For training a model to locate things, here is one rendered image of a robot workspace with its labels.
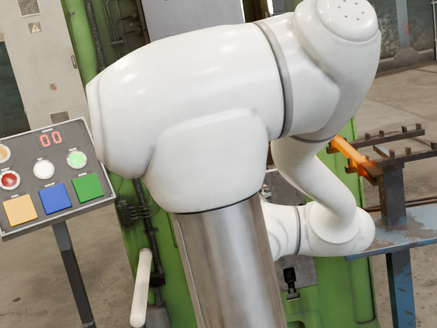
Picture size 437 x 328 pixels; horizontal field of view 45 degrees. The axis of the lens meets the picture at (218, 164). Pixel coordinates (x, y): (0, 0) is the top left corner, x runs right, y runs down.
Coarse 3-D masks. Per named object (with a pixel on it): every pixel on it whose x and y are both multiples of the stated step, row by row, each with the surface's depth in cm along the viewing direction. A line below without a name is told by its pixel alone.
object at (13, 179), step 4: (8, 172) 152; (4, 176) 151; (8, 176) 152; (12, 176) 152; (16, 176) 153; (4, 180) 151; (8, 180) 151; (12, 180) 152; (16, 180) 152; (4, 184) 151; (8, 184) 151; (12, 184) 151
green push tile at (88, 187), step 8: (88, 176) 159; (96, 176) 160; (80, 184) 157; (88, 184) 158; (96, 184) 159; (80, 192) 157; (88, 192) 157; (96, 192) 158; (80, 200) 156; (88, 200) 157
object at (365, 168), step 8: (336, 136) 171; (336, 144) 166; (344, 144) 161; (344, 152) 157; (352, 152) 152; (352, 160) 149; (360, 160) 145; (360, 168) 140; (368, 168) 137; (376, 168) 136; (368, 176) 138; (376, 176) 132; (376, 184) 132
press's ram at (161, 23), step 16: (144, 0) 160; (160, 0) 160; (176, 0) 160; (192, 0) 161; (208, 0) 161; (224, 0) 161; (240, 0) 162; (144, 16) 161; (160, 16) 161; (176, 16) 162; (192, 16) 162; (208, 16) 162; (224, 16) 163; (240, 16) 163; (160, 32) 163; (176, 32) 163
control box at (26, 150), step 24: (72, 120) 164; (0, 144) 154; (24, 144) 157; (72, 144) 161; (0, 168) 152; (24, 168) 154; (72, 168) 159; (96, 168) 161; (0, 192) 150; (24, 192) 152; (72, 192) 157; (0, 216) 148; (48, 216) 152; (72, 216) 160
